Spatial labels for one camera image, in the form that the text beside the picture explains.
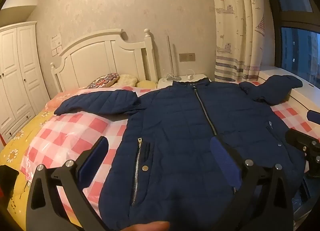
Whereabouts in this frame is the white nightstand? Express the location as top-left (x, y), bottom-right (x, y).
top-left (157, 74), bottom-right (212, 89)

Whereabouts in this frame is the yellow floral bed sheet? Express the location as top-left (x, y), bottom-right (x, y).
top-left (0, 99), bottom-right (63, 224)

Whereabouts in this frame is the person's left hand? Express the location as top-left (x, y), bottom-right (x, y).
top-left (122, 221), bottom-right (172, 231)

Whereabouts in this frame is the paper note on wall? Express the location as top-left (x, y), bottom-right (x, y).
top-left (51, 33), bottom-right (62, 48)

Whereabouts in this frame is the beige wall outlet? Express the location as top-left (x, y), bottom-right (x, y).
top-left (179, 53), bottom-right (196, 63)

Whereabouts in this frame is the white wardrobe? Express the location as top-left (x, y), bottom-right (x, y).
top-left (0, 21), bottom-right (50, 144)

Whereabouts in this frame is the navy blue puffer jacket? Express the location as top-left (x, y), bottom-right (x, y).
top-left (54, 74), bottom-right (307, 231)

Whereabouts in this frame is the white charger with cable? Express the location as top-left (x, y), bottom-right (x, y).
top-left (185, 68), bottom-right (198, 80)

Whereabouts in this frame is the dark framed window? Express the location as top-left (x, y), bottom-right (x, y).
top-left (260, 0), bottom-right (320, 84)

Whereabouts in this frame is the patterned round pillow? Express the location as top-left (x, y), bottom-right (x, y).
top-left (86, 73), bottom-right (121, 89)

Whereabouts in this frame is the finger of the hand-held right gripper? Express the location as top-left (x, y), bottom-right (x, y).
top-left (306, 110), bottom-right (320, 123)
top-left (285, 128), bottom-right (320, 164)

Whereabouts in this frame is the yellow pillow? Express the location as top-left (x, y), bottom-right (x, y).
top-left (136, 80), bottom-right (157, 89)

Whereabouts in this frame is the pink checkered blanket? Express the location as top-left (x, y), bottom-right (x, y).
top-left (20, 81), bottom-right (320, 231)

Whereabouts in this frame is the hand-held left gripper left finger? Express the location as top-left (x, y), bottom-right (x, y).
top-left (26, 136), bottom-right (110, 231)

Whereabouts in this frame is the ship print curtain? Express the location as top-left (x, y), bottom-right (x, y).
top-left (209, 0), bottom-right (266, 83)

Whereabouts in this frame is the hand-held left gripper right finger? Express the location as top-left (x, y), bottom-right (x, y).
top-left (210, 136), bottom-right (294, 231)

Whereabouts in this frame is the white window sill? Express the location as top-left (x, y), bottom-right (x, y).
top-left (257, 64), bottom-right (320, 127)

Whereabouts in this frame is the cream textured pillow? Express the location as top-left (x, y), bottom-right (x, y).
top-left (116, 74), bottom-right (138, 87)

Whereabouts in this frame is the white slim desk lamp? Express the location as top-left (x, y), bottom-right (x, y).
top-left (164, 31), bottom-right (182, 82)

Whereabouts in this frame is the white wooden bed headboard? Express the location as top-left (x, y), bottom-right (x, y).
top-left (50, 28), bottom-right (158, 94)

